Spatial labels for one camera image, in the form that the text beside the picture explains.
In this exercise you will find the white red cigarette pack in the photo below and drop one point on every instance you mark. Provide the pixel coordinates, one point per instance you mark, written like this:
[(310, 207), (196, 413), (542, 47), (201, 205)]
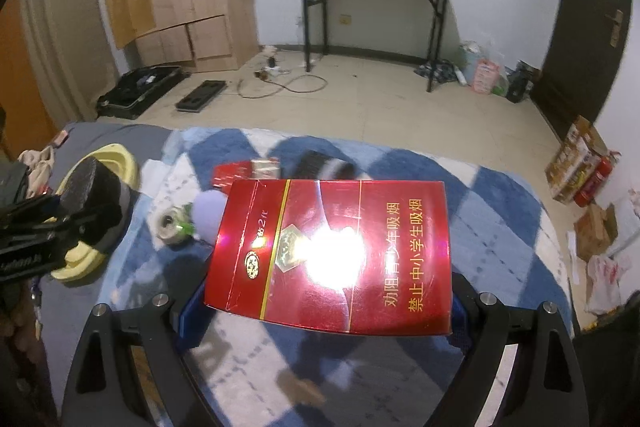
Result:
[(265, 168)]

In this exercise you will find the black foam roller white stripe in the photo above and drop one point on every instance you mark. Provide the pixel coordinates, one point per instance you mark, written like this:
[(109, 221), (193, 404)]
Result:
[(95, 192), (325, 164)]

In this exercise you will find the open black case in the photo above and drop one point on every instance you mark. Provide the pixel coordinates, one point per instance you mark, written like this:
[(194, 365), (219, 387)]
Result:
[(135, 89)]

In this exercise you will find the black foam tray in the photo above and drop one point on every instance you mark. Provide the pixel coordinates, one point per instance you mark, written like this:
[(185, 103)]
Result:
[(200, 94)]

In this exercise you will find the orange wooden door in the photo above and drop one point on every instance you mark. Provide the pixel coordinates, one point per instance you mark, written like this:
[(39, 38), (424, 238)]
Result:
[(20, 82)]

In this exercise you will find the beige curtain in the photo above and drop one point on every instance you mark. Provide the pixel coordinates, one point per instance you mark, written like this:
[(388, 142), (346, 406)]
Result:
[(65, 17)]

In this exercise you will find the yellow wall socket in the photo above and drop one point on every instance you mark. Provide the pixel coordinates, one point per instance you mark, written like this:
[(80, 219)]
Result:
[(345, 19)]

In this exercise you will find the grey bed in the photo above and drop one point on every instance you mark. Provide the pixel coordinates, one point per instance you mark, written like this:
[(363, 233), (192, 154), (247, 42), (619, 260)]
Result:
[(100, 134)]

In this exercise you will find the flat brown cardboard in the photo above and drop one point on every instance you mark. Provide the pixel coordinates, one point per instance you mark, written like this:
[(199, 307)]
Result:
[(592, 229)]

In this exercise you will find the translucent plastic bag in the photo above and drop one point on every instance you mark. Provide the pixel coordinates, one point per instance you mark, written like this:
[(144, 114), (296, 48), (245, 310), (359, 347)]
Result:
[(472, 54)]

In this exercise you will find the yellow plastic basin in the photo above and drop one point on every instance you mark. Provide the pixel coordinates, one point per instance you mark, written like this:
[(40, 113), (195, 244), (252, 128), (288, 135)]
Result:
[(122, 162)]

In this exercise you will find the large red cigarette carton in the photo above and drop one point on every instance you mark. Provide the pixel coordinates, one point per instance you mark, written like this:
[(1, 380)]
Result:
[(330, 257)]

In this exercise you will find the orange cardboard box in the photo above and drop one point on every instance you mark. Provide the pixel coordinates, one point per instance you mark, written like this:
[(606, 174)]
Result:
[(575, 162)]

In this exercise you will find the checkered cloth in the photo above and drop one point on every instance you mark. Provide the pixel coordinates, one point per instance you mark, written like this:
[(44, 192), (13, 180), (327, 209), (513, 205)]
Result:
[(440, 71)]

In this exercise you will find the beige cloth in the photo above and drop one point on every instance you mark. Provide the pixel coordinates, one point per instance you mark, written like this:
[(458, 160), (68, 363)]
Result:
[(37, 164)]

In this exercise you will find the dark door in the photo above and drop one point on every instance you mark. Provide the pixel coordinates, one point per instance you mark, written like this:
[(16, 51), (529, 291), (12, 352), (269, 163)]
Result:
[(580, 32)]

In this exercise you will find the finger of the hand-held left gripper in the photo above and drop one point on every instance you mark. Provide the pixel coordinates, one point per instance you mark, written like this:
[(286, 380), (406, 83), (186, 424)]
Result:
[(75, 212), (75, 244)]

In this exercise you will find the pink plastic bag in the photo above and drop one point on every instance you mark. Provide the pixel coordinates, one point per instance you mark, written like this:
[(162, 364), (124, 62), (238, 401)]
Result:
[(487, 77)]

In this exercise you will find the white power strip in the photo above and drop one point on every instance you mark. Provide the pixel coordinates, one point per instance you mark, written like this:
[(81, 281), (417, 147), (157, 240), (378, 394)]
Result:
[(270, 69)]

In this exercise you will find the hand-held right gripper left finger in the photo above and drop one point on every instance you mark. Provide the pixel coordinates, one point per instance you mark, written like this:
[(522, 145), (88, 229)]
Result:
[(192, 314)]

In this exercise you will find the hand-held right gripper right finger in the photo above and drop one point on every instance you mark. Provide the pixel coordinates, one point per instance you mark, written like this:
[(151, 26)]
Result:
[(459, 322)]

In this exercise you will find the black bag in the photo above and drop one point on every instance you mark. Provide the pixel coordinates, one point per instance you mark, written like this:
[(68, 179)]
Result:
[(520, 84)]

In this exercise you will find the white red plastic bag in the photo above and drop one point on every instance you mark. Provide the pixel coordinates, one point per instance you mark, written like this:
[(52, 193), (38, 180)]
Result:
[(607, 282)]

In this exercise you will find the blue white plaid blanket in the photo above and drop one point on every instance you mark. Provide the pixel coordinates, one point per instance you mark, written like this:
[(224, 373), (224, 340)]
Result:
[(500, 217)]

